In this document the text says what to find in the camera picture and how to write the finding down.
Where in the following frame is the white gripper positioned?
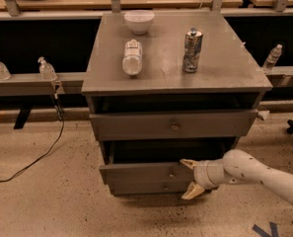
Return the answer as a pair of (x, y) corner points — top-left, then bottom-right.
(180, 159), (229, 200)

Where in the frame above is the grey drawer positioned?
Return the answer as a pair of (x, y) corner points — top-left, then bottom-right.
(109, 182), (189, 196)
(90, 110), (257, 141)
(100, 137), (234, 184)

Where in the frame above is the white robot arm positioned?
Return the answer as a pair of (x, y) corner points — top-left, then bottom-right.
(181, 149), (293, 205)

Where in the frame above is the grey bottom drawer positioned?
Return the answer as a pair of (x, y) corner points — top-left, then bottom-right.
(109, 182), (189, 196)

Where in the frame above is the grey top drawer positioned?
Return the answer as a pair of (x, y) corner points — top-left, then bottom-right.
(90, 110), (257, 141)

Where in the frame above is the grey drawer cabinet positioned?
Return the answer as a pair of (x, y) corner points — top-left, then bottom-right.
(81, 11), (273, 197)

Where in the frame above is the clear plastic water bottle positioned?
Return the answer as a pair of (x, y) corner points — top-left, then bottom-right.
(122, 39), (142, 76)

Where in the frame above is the small upright water bottle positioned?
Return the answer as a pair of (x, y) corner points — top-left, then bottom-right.
(262, 44), (282, 73)

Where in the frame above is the silver energy drink can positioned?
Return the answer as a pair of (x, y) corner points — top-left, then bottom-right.
(183, 28), (203, 73)

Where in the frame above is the white bowl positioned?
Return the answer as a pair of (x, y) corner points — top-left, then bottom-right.
(124, 10), (155, 35)

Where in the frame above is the grey metal rail shelf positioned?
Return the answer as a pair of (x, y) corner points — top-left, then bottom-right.
(0, 72), (85, 97)

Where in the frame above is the black power cable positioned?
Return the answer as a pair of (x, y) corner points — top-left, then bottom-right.
(0, 92), (65, 185)

